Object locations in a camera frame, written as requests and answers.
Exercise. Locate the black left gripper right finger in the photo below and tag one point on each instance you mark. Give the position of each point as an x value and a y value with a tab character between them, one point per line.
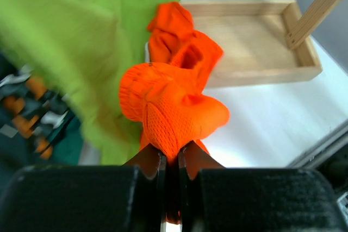
215	198

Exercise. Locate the wooden clothes rack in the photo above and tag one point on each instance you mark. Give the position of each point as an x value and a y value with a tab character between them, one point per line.
264	41

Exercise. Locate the lime green shorts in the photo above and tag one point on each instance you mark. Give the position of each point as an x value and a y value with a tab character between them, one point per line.
83	48

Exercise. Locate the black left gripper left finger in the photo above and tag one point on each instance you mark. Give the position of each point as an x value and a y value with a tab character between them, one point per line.
87	198

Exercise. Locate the aluminium mounting rail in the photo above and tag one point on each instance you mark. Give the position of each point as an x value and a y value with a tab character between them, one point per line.
329	157

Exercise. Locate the orange grey camouflage shorts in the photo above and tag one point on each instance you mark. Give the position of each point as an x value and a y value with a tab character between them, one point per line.
37	111

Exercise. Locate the teal green shorts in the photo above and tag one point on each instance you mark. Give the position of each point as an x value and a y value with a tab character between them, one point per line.
67	140

